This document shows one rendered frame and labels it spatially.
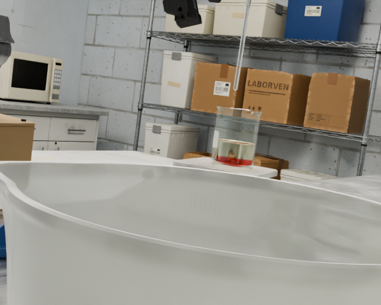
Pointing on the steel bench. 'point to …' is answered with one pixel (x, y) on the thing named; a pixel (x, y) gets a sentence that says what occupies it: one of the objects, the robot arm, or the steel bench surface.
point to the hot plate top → (201, 163)
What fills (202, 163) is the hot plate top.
